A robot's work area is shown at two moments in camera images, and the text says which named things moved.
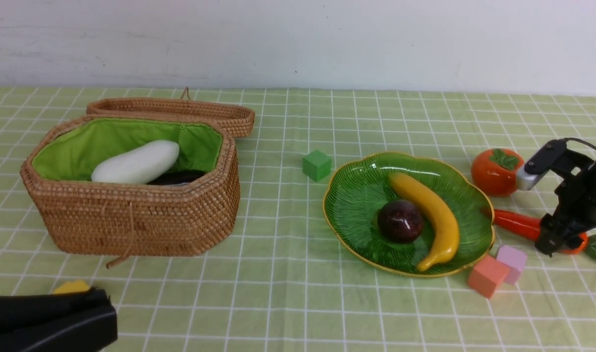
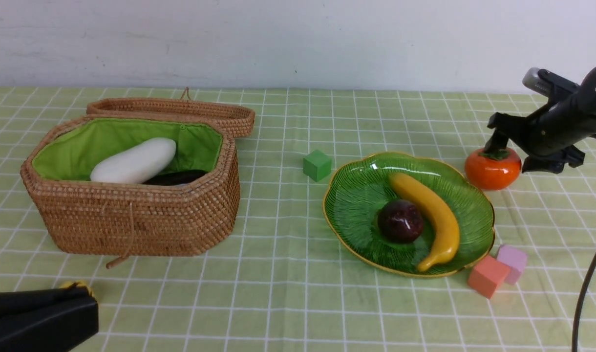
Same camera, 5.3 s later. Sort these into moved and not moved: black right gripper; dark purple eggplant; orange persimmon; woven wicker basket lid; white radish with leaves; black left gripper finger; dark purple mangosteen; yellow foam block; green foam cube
Moved: black left gripper finger; orange persimmon; black right gripper
Not moved: green foam cube; white radish with leaves; dark purple mangosteen; woven wicker basket lid; dark purple eggplant; yellow foam block
